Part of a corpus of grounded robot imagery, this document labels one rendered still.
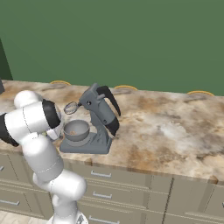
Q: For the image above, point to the beige drawer front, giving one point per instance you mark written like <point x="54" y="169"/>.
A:
<point x="8" y="167"/>
<point x="17" y="198"/>
<point x="125" y="176"/>
<point x="128" y="196"/>
<point x="122" y="215"/>

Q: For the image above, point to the dark grey appliance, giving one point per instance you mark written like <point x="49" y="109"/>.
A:
<point x="1" y="87"/>

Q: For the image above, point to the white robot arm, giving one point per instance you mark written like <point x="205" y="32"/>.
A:
<point x="40" y="151"/>

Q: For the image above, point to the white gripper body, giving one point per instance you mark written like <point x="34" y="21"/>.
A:
<point x="56" y="132"/>

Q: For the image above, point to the small brown lump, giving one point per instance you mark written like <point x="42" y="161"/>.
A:
<point x="73" y="133"/>

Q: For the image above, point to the beige cupboard door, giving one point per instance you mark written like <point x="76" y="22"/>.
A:
<point x="186" y="201"/>
<point x="217" y="204"/>

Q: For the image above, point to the grey mixer bowl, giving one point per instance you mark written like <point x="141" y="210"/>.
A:
<point x="78" y="128"/>

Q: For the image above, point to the grey stand mixer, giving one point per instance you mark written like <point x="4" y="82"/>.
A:
<point x="99" y="116"/>

